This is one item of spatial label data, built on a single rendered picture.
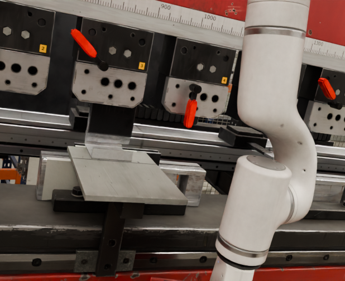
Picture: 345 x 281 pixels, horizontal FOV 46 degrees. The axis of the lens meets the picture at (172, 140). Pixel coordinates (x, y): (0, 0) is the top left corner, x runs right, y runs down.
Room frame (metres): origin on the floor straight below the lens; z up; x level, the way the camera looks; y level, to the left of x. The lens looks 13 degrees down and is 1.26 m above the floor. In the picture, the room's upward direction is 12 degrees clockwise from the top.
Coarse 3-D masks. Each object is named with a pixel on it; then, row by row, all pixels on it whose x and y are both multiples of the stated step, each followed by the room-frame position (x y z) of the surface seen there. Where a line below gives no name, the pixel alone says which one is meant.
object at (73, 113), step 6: (72, 108) 1.13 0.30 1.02; (78, 108) 1.09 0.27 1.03; (84, 108) 1.10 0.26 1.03; (72, 114) 1.08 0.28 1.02; (78, 114) 1.06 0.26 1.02; (84, 114) 1.06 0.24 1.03; (72, 120) 1.07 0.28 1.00; (78, 120) 1.04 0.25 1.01; (84, 120) 1.05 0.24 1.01; (72, 126) 1.05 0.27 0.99; (78, 126) 1.04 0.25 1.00; (84, 126) 1.05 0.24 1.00
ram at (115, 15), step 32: (32, 0) 0.78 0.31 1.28; (64, 0) 0.80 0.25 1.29; (160, 0) 0.87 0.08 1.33; (192, 0) 0.90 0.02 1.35; (224, 0) 0.93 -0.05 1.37; (320, 0) 1.02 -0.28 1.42; (160, 32) 0.88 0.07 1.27; (192, 32) 0.91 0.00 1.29; (320, 32) 1.03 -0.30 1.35; (320, 64) 1.04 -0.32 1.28
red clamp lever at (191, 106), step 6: (192, 84) 0.89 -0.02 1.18; (192, 90) 0.88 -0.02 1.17; (198, 90) 0.87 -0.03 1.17; (192, 96) 0.88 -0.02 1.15; (192, 102) 0.88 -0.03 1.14; (186, 108) 0.89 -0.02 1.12; (192, 108) 0.87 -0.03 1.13; (186, 114) 0.88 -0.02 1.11; (192, 114) 0.88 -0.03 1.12; (186, 120) 0.87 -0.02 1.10; (192, 120) 0.88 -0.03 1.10; (186, 126) 0.88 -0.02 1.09
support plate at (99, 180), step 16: (80, 160) 0.76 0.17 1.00; (96, 160) 0.78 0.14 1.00; (112, 160) 0.80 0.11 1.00; (144, 160) 0.85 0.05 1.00; (80, 176) 0.67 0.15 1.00; (96, 176) 0.69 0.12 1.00; (112, 176) 0.71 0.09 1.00; (128, 176) 0.72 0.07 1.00; (144, 176) 0.74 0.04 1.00; (160, 176) 0.76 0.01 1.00; (96, 192) 0.62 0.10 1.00; (112, 192) 0.63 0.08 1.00; (128, 192) 0.64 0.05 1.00; (144, 192) 0.66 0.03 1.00; (160, 192) 0.67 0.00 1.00; (176, 192) 0.69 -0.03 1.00
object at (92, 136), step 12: (96, 108) 0.86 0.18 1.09; (108, 108) 0.88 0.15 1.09; (120, 108) 0.89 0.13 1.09; (132, 108) 0.90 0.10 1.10; (96, 120) 0.87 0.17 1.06; (108, 120) 0.88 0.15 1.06; (120, 120) 0.89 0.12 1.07; (132, 120) 0.90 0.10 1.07; (96, 132) 0.87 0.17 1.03; (108, 132) 0.88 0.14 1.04; (120, 132) 0.89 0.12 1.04
